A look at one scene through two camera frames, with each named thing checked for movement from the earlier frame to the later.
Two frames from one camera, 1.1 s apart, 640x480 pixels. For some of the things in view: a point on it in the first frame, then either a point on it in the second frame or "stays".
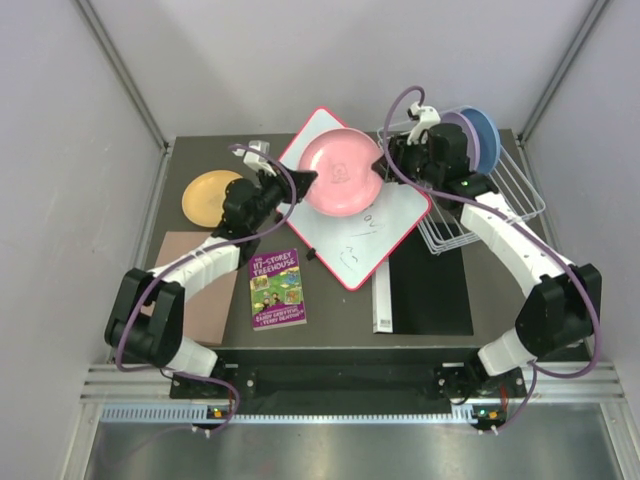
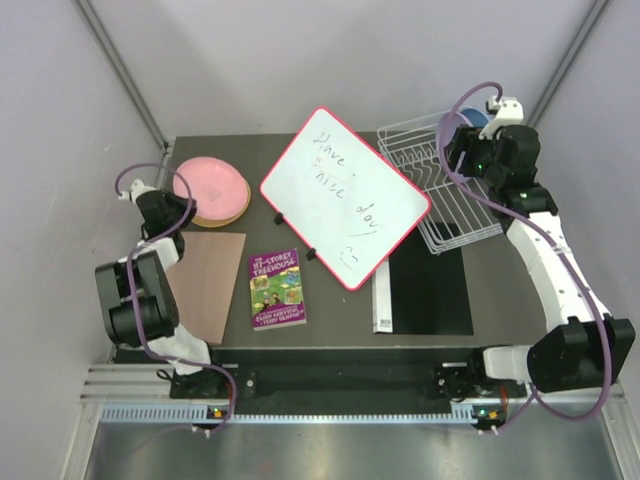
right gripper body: x=415 y=158 -> x=478 y=158
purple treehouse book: x=276 y=296 stays
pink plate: x=346 y=184 -> x=219 y=190
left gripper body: x=271 y=193 -> x=179 y=209
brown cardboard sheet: x=206 y=310 stays
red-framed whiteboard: x=355 y=247 stays
